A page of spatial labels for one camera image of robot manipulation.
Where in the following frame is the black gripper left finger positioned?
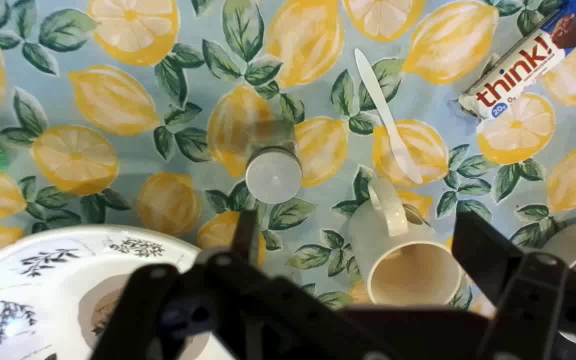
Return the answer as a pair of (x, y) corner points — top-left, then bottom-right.
(89, 209), (371, 360)

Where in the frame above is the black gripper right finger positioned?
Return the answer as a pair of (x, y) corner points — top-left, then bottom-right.
(450, 210), (576, 360)

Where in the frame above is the clear shaker white cap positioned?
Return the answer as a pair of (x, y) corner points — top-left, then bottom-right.
(244, 119), (305, 207)

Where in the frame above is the white floral serving bowl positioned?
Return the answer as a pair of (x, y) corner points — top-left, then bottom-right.
(0, 225), (205, 360)

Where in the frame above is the lemon print tablecloth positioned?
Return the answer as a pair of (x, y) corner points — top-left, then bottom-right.
(0, 0), (576, 360)

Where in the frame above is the think! protein bar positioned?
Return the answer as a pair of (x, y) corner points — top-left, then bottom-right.
(458, 0), (576, 123)

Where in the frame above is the white plastic spoon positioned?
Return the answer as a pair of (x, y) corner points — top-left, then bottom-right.
(353, 47), (425, 186)

